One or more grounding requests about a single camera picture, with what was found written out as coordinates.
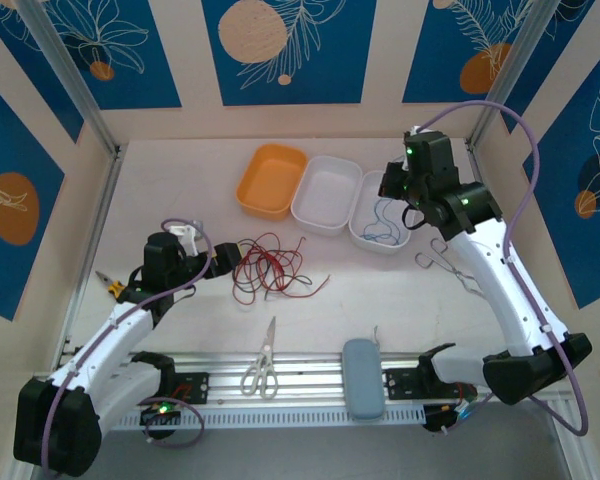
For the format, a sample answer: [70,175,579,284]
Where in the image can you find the grey-blue zip case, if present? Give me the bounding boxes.
[341,325,385,421]

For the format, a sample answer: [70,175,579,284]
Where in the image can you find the orange plastic bin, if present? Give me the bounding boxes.
[235,143,310,223]

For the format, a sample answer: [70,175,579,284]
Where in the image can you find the white-handled scissors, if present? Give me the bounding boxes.
[240,315,280,400]

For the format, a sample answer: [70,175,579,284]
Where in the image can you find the silver metal tongs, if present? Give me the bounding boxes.
[414,238,484,296]

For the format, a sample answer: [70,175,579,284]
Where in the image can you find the yellow-handled pliers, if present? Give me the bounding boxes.
[94,269,129,299]

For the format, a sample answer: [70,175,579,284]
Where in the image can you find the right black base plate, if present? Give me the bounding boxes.
[383,367,479,401]

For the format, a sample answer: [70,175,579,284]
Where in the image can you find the blue cable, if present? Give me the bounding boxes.
[361,197,407,247]

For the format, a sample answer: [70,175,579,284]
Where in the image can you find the aluminium corner post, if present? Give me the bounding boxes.
[17,0,122,157]
[466,0,569,151]

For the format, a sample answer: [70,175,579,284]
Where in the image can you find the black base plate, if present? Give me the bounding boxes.
[169,372,211,406]
[383,367,479,401]

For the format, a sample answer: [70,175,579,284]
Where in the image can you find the black cable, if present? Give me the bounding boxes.
[232,239,291,301]
[259,249,315,304]

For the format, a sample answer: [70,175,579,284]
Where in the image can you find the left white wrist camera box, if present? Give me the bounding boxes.
[169,219,204,256]

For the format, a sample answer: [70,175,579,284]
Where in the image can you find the aluminium rail frame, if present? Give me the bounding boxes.
[22,349,576,416]

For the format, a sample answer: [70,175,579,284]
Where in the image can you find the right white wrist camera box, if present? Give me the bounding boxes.
[402,125,427,169]

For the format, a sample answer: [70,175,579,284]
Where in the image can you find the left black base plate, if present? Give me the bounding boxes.
[169,372,211,406]

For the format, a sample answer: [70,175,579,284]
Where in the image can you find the white plastic bin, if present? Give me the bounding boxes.
[290,155,365,236]
[348,169,414,256]

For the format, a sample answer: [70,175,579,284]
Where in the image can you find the white slotted cable duct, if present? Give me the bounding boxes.
[99,403,426,434]

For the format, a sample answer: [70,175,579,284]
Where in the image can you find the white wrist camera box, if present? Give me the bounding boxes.
[402,125,427,169]
[169,219,204,256]

